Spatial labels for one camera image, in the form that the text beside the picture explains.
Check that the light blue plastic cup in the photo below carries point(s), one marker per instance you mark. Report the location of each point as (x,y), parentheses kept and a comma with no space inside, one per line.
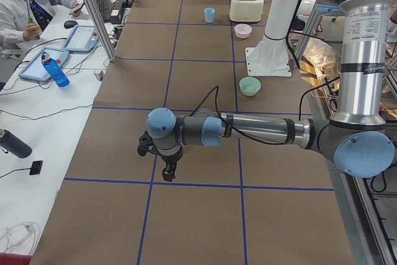
(209,14)

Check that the mint green bowl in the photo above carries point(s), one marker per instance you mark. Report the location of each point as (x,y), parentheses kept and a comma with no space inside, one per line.
(249,86)

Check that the small grey adapter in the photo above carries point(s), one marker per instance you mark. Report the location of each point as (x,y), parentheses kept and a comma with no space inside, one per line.
(99,74)

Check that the small black square device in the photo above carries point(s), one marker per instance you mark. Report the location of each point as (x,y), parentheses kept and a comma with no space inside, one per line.
(35,168)

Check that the blue water bottle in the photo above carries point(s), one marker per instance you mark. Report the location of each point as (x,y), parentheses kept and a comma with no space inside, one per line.
(54,70)

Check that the dark grey thermos bottle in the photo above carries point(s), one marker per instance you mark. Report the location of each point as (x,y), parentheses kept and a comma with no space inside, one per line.
(14,145)

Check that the far teach pendant tablet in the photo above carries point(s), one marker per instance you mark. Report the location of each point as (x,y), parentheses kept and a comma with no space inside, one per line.
(82,39)

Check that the teach pendant tablet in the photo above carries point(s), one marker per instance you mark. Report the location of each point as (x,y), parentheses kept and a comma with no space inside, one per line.
(82,39)
(34,70)

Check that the pink bowl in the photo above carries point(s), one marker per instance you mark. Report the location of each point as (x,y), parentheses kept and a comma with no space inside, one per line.
(242,31)

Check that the clear safety glasses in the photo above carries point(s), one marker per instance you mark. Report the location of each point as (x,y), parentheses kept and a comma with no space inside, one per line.
(21,238)

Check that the near teach pendant tablet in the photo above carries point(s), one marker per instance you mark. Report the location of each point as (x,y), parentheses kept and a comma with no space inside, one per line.
(34,70)

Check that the black keyboard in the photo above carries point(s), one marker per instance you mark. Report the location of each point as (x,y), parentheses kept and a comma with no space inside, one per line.
(104,9)

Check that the cream white toaster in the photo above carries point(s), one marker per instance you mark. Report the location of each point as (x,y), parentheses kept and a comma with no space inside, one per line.
(246,11)

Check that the black computer mouse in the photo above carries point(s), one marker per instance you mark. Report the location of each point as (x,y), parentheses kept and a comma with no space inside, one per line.
(69,24)

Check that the crumpled clear plastic bag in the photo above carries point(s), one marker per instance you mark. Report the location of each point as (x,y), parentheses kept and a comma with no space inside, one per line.
(320,60)

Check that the person in white coat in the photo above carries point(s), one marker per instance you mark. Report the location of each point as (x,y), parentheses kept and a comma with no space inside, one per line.
(23,21)

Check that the aluminium frame post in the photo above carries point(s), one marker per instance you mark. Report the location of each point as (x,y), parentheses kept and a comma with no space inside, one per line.
(102,31)

